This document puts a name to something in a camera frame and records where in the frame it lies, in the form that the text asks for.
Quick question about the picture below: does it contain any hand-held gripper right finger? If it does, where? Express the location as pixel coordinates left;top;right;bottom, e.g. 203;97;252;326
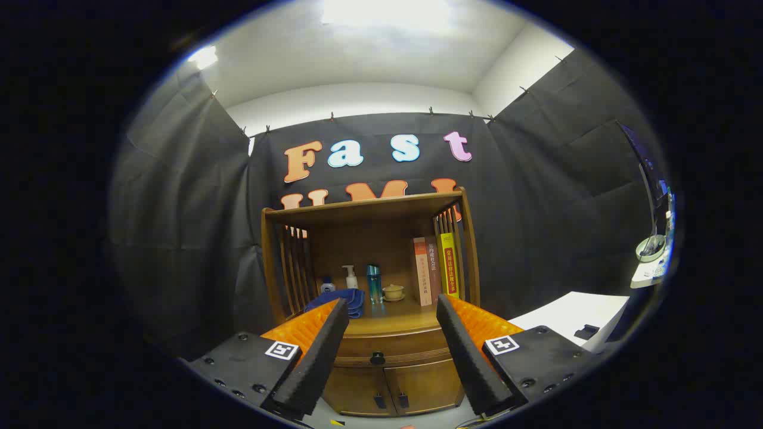
436;294;597;418

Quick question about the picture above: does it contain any ceiling light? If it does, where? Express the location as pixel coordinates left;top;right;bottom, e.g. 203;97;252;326
188;46;219;70

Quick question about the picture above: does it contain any black backdrop cloth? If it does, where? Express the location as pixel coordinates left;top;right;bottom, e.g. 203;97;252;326
110;49;656;358

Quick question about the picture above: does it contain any dark monitor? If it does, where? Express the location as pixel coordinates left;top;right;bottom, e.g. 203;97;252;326
617;121;671;239

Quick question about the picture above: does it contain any wooden drawer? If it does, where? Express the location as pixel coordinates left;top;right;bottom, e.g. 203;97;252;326
337;327;454;367

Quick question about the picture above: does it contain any white round bowl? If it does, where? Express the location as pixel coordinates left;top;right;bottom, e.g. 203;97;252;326
635;235;667;263

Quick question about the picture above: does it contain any wooden cabinet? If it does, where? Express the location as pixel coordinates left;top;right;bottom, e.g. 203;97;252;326
260;186;481;418

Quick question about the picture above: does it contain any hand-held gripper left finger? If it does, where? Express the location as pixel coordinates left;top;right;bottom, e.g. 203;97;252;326
188;298;351;421

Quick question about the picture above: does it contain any orange and white book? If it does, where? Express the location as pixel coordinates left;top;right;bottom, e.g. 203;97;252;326
413;237;433;307

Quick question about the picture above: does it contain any yellow book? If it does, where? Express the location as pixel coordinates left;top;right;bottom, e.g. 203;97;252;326
440;232;460;299

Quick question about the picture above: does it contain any wooden cabinet door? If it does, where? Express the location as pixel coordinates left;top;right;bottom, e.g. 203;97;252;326
384;359;466;413
322;366;394;416

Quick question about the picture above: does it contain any brown book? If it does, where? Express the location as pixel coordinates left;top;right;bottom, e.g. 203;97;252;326
424;236;443;303

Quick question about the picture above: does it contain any wooden countertop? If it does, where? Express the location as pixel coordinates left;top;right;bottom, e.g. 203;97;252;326
292;295;445;337

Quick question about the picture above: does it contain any white table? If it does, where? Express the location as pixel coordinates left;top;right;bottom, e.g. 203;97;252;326
508;291;631;355

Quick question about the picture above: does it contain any blue folded towel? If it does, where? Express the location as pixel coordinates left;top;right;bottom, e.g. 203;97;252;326
304;288;365;319

